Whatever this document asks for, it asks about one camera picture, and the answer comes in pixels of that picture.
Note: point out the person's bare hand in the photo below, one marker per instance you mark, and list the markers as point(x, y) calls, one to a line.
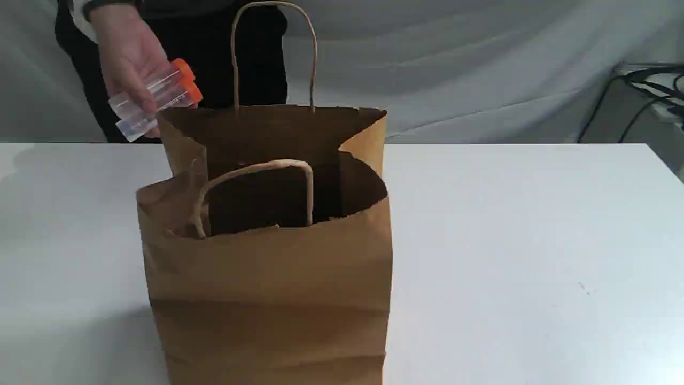
point(129, 53)

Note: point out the clear tube orange cap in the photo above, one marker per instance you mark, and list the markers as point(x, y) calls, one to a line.
point(178, 71)
point(134, 122)

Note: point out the brown paper bag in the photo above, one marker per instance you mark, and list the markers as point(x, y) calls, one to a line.
point(268, 254)

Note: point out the grey fabric backdrop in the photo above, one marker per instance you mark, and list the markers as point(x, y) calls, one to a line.
point(446, 71)

